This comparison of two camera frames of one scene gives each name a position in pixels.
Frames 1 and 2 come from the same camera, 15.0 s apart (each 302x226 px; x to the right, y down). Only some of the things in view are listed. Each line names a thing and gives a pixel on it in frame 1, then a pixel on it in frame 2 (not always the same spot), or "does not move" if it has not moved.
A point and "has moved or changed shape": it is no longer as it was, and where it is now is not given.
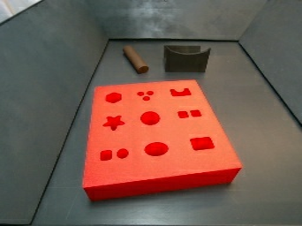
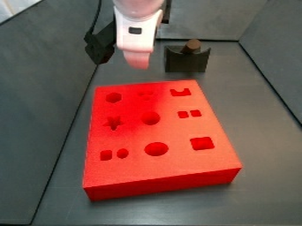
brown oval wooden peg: x=136 y=64 has moved or changed shape
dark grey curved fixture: x=186 y=58 does not move
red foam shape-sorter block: x=155 y=141 does not move
